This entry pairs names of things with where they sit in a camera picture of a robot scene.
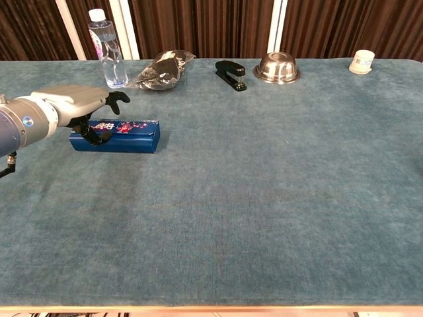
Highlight teal blue table cloth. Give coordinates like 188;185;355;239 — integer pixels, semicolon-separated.
0;57;423;308

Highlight clear plastic water bottle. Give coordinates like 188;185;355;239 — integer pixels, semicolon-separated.
88;9;129;89

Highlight plastic bag with black contents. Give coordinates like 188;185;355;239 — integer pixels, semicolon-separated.
127;49;196;92

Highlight white metal frame post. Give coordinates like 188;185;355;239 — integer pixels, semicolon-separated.
55;0;88;61
108;0;141;61
266;0;288;54

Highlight dark brown pleated curtain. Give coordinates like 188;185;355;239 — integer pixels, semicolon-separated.
0;0;423;63

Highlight blue printed glasses case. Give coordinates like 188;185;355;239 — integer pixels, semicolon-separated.
68;118;162;155

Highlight small white jar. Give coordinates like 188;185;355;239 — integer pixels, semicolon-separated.
348;50;376;75

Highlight upturned stainless steel bowl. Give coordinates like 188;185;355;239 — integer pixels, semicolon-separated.
252;52;301;85

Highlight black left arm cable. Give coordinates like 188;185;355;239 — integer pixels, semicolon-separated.
0;151;18;179

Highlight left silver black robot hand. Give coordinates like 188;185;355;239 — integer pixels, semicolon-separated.
31;85;131;146

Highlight black stapler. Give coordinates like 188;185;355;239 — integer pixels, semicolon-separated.
215;60;248;92

